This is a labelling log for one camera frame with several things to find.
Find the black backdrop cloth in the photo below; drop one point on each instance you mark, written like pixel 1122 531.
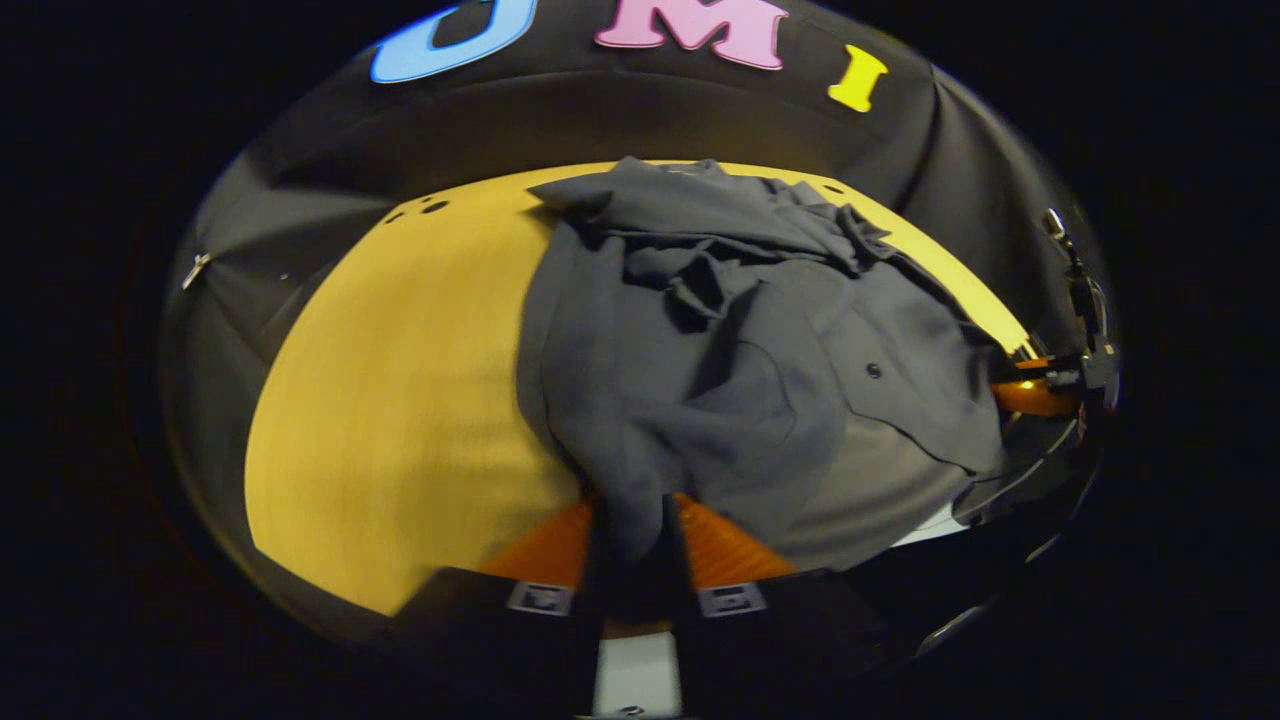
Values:
pixel 650 110

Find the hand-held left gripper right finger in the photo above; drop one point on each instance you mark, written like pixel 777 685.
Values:
pixel 678 590

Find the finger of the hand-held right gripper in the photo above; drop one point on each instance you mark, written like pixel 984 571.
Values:
pixel 1062 377
pixel 1035 400

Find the grey collared shirt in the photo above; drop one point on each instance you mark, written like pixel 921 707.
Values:
pixel 700 400

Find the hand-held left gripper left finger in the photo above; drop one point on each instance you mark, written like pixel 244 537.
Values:
pixel 598 590

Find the silver metal clip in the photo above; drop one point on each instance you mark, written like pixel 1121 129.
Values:
pixel 195 270

